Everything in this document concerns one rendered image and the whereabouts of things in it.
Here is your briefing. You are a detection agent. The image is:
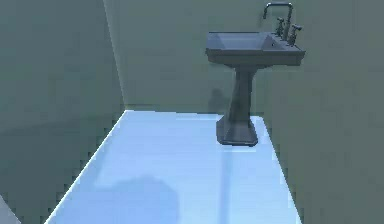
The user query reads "grey sink faucet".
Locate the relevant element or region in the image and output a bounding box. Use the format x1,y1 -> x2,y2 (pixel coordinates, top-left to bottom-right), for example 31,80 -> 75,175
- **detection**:
261,1 -> 304,47

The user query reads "grey pedestal sink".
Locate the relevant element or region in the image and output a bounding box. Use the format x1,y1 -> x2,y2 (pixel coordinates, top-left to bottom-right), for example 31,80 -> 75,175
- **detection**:
204,30 -> 307,148

